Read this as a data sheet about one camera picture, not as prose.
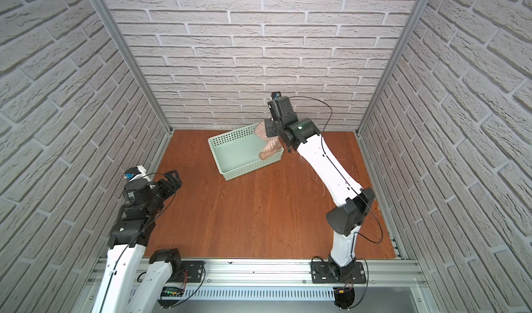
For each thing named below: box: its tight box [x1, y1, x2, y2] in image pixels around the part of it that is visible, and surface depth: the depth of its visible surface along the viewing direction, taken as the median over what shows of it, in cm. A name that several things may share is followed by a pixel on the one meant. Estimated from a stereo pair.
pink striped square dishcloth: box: [254, 119, 284, 160], surface depth 82 cm
